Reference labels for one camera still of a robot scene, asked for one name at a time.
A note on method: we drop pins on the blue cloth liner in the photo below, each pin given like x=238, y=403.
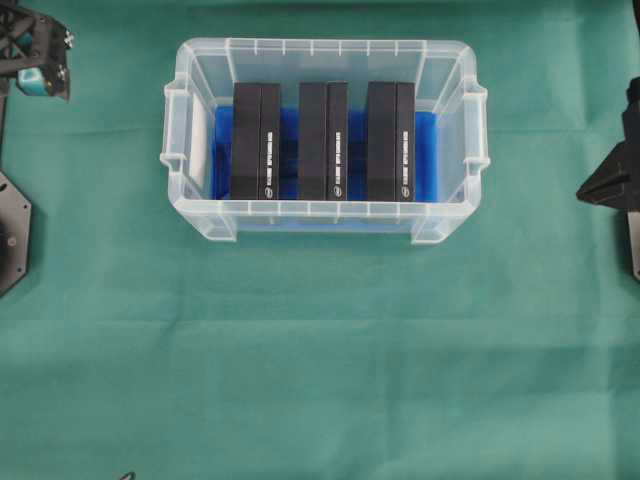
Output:
x=426, y=155

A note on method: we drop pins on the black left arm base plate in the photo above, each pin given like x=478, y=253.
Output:
x=16, y=212

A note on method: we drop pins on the black realsense box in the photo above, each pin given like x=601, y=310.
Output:
x=323, y=141
x=256, y=141
x=390, y=162

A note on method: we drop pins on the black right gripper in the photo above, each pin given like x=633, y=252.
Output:
x=615, y=183

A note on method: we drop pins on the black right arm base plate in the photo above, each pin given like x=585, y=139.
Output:
x=631, y=243

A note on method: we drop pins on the black frame top right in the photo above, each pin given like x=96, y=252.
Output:
x=636, y=12

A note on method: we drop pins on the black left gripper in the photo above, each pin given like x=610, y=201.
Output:
x=34, y=50

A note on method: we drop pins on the green table cloth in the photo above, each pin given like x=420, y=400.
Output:
x=508, y=351

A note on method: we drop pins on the clear plastic storage case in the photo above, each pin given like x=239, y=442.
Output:
x=445, y=78

